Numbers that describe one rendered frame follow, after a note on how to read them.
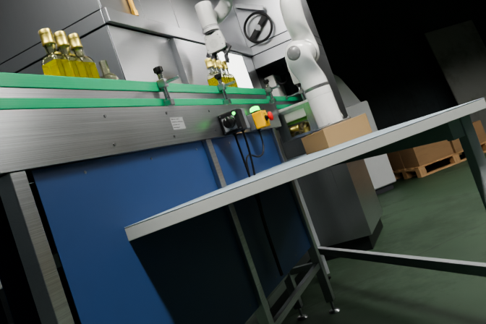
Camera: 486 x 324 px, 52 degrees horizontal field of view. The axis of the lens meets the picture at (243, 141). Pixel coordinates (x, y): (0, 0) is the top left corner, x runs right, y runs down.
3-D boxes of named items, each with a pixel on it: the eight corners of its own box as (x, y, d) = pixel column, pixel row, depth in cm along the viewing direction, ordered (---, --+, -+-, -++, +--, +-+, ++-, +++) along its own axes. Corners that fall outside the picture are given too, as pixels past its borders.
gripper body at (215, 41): (199, 34, 250) (207, 55, 249) (217, 26, 246) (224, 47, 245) (206, 36, 257) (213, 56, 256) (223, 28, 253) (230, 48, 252)
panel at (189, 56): (255, 104, 320) (238, 55, 322) (259, 103, 319) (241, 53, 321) (191, 106, 237) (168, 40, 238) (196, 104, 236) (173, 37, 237)
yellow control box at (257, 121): (257, 131, 216) (251, 115, 217) (272, 125, 214) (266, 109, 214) (251, 132, 210) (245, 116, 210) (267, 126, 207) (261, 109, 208)
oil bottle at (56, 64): (75, 129, 140) (44, 35, 141) (90, 121, 137) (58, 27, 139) (61, 129, 134) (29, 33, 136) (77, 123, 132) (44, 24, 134)
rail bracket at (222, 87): (227, 106, 201) (216, 75, 201) (243, 100, 198) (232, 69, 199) (223, 106, 197) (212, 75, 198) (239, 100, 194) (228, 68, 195)
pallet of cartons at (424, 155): (452, 155, 678) (442, 129, 680) (498, 147, 602) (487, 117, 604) (387, 181, 641) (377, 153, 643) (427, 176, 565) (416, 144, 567)
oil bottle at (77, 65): (88, 127, 145) (58, 37, 146) (103, 121, 143) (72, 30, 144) (75, 129, 140) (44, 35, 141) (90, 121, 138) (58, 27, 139)
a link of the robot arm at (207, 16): (209, 31, 258) (199, 30, 250) (200, 8, 258) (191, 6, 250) (221, 24, 254) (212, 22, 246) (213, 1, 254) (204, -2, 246)
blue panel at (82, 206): (255, 171, 252) (244, 139, 253) (286, 161, 245) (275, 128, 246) (-2, 274, 105) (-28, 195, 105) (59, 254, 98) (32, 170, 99)
